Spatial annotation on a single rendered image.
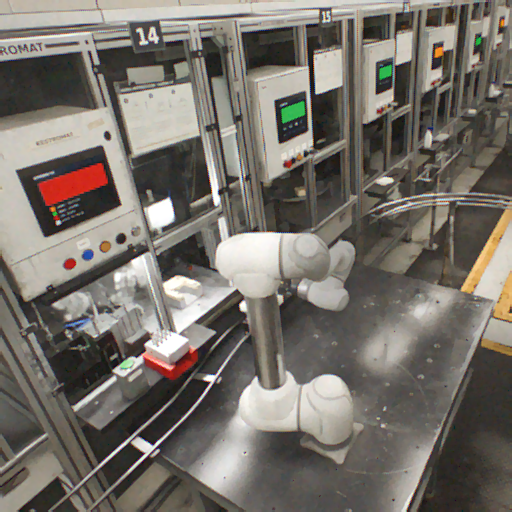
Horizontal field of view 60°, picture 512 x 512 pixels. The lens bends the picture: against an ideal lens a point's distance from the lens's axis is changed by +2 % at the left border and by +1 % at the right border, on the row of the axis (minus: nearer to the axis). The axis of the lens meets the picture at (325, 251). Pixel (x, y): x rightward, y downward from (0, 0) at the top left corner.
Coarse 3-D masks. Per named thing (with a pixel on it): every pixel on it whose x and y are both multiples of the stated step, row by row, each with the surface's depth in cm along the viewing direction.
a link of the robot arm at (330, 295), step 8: (328, 280) 174; (336, 280) 174; (312, 288) 175; (320, 288) 174; (328, 288) 172; (336, 288) 173; (312, 296) 175; (320, 296) 172; (328, 296) 171; (336, 296) 170; (344, 296) 171; (320, 304) 174; (328, 304) 172; (336, 304) 170; (344, 304) 172
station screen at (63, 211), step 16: (80, 160) 126; (96, 160) 130; (32, 176) 116; (48, 176) 120; (96, 192) 133; (112, 192) 137; (48, 208) 122; (64, 208) 126; (80, 208) 130; (96, 208) 134
